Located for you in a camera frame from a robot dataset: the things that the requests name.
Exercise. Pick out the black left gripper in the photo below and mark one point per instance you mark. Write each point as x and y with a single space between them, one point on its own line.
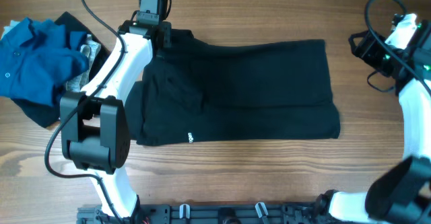
167 27

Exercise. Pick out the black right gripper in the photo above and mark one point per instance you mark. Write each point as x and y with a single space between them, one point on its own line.
371 44

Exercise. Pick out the black polo shirt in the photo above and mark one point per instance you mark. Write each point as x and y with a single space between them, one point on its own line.
197 92

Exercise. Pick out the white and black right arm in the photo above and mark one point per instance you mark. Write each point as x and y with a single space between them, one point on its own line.
395 197

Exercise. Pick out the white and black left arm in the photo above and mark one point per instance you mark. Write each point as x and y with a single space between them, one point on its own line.
95 136

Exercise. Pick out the grey patterned garment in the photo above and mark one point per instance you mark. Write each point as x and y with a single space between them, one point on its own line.
90 49

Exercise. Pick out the blue polo shirt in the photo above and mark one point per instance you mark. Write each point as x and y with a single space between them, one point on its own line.
39 60

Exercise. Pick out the black shirt in pile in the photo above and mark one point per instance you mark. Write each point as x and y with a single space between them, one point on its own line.
43 115

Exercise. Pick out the white garment under pile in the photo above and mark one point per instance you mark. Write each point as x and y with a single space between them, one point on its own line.
10 29

